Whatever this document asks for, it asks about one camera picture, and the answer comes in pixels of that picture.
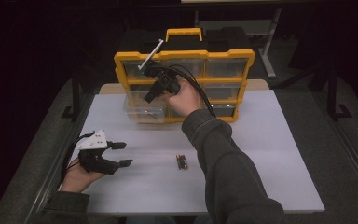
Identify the person's right hand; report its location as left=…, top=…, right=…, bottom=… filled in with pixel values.
left=160, top=77, right=205, bottom=119

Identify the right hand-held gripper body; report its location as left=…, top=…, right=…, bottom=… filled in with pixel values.
left=137, top=38, right=182, bottom=96

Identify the aluminium frame rail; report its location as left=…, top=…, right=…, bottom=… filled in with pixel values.
left=311, top=90, right=358, bottom=200
left=24, top=92, right=96, bottom=224

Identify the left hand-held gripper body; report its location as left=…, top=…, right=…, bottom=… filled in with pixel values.
left=76, top=130, right=119, bottom=176

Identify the hand-held gripper cable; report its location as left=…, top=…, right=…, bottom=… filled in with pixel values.
left=167, top=63, right=217, bottom=119
left=60, top=132, right=96, bottom=182

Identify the right hand-held gripper cable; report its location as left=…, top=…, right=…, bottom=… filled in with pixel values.
left=167, top=63, right=217, bottom=119

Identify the person's left hand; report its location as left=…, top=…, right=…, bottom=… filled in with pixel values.
left=60, top=158, right=107, bottom=194

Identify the clear plastic drawer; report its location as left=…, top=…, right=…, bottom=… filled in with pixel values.
left=123, top=91, right=170, bottom=125

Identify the black metal stand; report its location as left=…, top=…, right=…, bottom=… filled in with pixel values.
left=61, top=66, right=82, bottom=121
left=326, top=66, right=353, bottom=121

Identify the left hand-held gripper cable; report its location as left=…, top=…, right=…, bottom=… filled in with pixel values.
left=60, top=132, right=96, bottom=182

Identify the yellow black organizer cabinet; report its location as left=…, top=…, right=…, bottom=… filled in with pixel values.
left=114, top=27, right=256, bottom=125

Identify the grid of clear drawers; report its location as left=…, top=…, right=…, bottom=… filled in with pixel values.
left=122, top=58, right=250, bottom=118

